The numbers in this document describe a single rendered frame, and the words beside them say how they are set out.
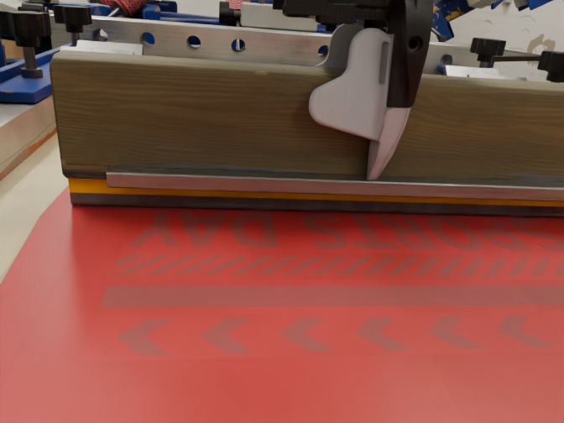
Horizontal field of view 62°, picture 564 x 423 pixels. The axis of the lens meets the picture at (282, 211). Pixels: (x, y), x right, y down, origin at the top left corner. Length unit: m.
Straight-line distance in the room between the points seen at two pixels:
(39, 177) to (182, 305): 0.20
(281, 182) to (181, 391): 0.15
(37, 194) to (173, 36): 0.45
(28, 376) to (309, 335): 0.12
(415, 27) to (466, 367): 0.17
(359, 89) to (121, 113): 0.14
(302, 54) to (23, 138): 0.47
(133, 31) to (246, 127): 0.50
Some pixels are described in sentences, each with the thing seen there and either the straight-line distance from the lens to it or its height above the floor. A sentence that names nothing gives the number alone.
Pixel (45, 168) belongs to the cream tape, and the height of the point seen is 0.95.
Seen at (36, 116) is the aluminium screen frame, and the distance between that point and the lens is 0.47.
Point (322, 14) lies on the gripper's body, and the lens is 0.28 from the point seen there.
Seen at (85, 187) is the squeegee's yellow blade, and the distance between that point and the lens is 0.34.
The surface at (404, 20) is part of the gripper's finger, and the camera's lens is 0.27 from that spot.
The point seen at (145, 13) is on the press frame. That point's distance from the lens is 1.17.
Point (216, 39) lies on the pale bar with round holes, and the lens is 0.77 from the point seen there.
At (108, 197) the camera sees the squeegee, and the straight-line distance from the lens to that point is 0.34.
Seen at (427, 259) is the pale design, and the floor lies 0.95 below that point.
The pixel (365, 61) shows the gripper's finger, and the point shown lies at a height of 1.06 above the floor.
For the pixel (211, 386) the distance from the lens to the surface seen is 0.20.
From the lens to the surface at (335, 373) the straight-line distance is 0.21.
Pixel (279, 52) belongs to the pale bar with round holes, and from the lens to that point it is 0.77.
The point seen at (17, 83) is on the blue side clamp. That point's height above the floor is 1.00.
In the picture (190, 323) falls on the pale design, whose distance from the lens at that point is 0.23.
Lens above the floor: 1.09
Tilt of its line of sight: 25 degrees down
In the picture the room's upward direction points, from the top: 5 degrees clockwise
